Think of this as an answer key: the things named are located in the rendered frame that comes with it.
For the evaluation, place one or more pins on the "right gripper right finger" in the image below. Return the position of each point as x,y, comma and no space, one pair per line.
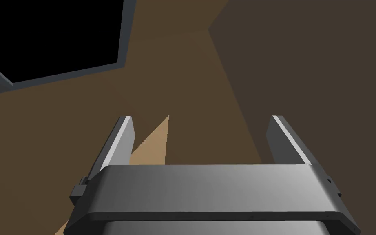
287,147

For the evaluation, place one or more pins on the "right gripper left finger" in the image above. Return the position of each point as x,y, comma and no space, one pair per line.
120,147

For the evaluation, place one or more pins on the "dark window with grey frame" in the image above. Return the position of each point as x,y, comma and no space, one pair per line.
51,36

